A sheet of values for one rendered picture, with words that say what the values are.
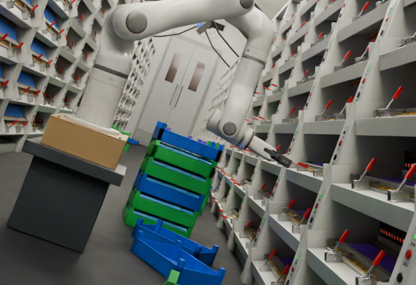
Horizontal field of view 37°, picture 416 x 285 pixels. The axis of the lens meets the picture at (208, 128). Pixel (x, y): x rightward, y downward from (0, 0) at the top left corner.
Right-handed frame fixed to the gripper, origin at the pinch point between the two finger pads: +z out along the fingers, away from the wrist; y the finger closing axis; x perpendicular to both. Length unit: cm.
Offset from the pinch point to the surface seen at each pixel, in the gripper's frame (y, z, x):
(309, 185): 23.7, 6.5, -3.8
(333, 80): 2.5, 0.2, 34.1
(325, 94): -17.9, 3.7, 31.9
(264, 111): -158, 2, 28
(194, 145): -54, -29, -12
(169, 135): -52, -41, -13
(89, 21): -228, -133, 27
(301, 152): -18.0, 7.2, 7.3
